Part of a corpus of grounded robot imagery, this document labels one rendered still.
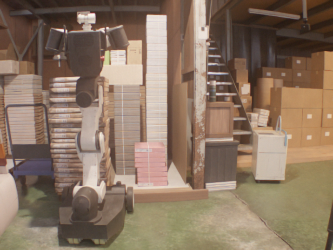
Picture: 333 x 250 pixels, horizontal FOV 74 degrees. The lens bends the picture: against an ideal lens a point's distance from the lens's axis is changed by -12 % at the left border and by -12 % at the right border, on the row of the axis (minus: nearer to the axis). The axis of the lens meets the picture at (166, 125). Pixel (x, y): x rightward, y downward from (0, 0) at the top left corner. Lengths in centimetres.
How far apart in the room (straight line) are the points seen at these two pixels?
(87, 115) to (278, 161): 195
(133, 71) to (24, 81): 182
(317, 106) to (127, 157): 344
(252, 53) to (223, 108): 437
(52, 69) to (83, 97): 510
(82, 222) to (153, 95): 152
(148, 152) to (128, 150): 41
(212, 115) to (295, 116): 239
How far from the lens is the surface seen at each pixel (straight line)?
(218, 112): 239
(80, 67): 167
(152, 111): 261
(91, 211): 161
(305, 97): 465
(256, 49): 672
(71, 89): 217
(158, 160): 232
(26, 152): 274
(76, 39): 162
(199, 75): 224
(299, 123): 460
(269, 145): 273
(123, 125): 261
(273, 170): 281
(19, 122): 391
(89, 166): 182
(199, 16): 234
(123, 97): 259
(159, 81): 262
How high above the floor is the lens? 96
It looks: 7 degrees down
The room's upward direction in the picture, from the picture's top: straight up
